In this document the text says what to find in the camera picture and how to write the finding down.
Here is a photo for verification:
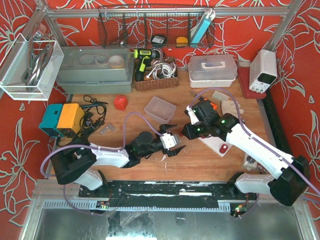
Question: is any grey plastic storage box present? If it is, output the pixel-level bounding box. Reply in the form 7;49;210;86
56;46;134;95

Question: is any white cable coil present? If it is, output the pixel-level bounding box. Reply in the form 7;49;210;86
147;62;177;80

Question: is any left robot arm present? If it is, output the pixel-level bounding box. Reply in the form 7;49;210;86
50;124;185;191

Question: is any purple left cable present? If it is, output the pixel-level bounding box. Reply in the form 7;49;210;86
40;111;163;216

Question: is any translucent plastic spring bin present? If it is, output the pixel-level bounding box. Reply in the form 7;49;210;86
144;96;177;124

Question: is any aluminium frame bar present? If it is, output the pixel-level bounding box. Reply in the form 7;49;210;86
47;6;289;19

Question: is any purple cable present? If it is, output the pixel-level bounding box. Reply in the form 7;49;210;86
40;111;163;216
191;87;320;218

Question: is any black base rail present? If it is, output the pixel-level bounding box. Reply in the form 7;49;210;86
78;180;257;208

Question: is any black wire basket shelf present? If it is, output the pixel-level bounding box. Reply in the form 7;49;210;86
97;4;215;49

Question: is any small white socket part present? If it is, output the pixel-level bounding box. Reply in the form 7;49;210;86
243;154;260;173

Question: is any teal box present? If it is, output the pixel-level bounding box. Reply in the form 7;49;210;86
38;103;64;138

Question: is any red tray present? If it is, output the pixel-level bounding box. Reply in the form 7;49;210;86
237;66;267;100

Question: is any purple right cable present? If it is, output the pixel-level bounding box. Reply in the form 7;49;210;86
191;87;320;218

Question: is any woven wicker basket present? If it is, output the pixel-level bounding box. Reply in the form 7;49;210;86
133;57;179;91

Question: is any clear acrylic box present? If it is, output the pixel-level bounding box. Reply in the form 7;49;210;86
0;34;64;101

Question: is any black foam strip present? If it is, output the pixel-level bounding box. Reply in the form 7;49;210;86
262;89;293;155

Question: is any metal angle bracket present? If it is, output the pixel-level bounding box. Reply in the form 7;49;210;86
100;123;116;134

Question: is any white plastic toolbox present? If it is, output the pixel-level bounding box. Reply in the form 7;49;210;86
188;54;238;88

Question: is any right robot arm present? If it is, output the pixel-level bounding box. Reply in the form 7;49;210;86
182;99;310;206

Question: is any blue book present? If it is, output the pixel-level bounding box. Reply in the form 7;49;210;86
190;13;211;48

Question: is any white power supply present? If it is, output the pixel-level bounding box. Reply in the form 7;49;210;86
249;49;277;94

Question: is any red cube block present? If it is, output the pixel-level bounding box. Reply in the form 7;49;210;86
113;95;128;111

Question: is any orange black screwdriver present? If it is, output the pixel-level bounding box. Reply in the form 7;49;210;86
190;91;218;110

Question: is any yellow tape measure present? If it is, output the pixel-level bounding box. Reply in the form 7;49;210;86
176;36;189;48

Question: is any black power cable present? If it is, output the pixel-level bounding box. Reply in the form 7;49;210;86
56;94;109;147

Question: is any green yellow cordless drill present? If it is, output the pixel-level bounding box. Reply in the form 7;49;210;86
133;48;160;82

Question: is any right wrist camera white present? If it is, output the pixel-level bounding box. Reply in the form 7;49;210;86
185;105;199;125

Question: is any white peg base plate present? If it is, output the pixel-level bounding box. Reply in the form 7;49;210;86
198;136;233;157

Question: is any yellow box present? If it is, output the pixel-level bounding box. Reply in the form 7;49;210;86
57;103;85;138

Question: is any white work glove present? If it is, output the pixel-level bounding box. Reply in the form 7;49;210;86
220;100;245;118

